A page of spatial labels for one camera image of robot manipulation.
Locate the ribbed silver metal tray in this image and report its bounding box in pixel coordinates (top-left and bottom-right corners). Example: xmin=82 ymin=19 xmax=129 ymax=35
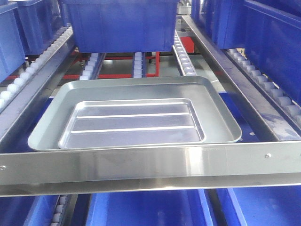
xmin=58 ymin=98 xmax=206 ymax=149

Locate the large grey metal tray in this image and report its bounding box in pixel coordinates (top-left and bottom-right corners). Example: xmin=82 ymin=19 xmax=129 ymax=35
xmin=28 ymin=76 xmax=242 ymax=151

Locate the centre white roller track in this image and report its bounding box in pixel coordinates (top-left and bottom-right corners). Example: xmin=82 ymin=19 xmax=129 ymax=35
xmin=132 ymin=52 xmax=146 ymax=78

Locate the white roller track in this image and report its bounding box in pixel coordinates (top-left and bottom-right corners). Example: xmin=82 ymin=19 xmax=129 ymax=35
xmin=79 ymin=53 xmax=106 ymax=81
xmin=172 ymin=31 xmax=197 ymax=76
xmin=132 ymin=52 xmax=146 ymax=78

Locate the right white roller track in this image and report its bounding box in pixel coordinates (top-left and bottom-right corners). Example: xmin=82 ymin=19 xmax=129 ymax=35
xmin=172 ymin=31 xmax=197 ymax=76

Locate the left white roller track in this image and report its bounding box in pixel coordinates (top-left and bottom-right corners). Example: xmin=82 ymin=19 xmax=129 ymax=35
xmin=79 ymin=53 xmax=106 ymax=81

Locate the blue bin lower centre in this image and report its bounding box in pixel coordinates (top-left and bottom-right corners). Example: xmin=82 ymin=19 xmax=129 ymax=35
xmin=86 ymin=189 xmax=214 ymax=226

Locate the large blue bin centre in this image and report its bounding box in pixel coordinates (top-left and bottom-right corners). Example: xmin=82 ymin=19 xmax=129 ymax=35
xmin=64 ymin=0 xmax=178 ymax=53

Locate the far right roller track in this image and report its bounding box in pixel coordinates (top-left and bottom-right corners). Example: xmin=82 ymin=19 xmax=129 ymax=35
xmin=226 ymin=48 xmax=301 ymax=127

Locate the blue bin upper right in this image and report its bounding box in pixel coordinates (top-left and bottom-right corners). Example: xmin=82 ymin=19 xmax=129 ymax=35
xmin=191 ymin=0 xmax=301 ymax=103

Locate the blue bin upper left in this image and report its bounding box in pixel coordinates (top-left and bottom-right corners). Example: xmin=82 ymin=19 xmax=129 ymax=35
xmin=0 ymin=0 xmax=71 ymax=83

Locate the blue bin lower right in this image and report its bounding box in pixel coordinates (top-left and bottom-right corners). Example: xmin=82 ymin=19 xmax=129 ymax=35
xmin=217 ymin=186 xmax=301 ymax=226

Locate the blue bin lower left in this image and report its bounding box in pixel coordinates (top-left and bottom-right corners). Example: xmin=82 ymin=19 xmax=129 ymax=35
xmin=0 ymin=195 xmax=59 ymax=226

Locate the red metal cart frame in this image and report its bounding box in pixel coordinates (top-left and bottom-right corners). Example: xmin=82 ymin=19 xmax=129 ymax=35
xmin=4 ymin=37 xmax=196 ymax=81

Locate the steel divider rail right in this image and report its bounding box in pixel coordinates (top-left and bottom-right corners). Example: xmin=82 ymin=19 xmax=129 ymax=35
xmin=182 ymin=16 xmax=301 ymax=141

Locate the steel divider rail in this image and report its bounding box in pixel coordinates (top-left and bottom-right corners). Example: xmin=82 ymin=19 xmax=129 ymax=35
xmin=182 ymin=16 xmax=301 ymax=141
xmin=0 ymin=34 xmax=76 ymax=152

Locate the steel front shelf rail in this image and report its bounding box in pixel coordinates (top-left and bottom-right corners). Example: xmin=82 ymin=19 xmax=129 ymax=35
xmin=0 ymin=141 xmax=301 ymax=196

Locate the steel divider rail left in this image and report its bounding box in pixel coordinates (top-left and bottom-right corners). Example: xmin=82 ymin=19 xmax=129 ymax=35
xmin=0 ymin=34 xmax=76 ymax=152

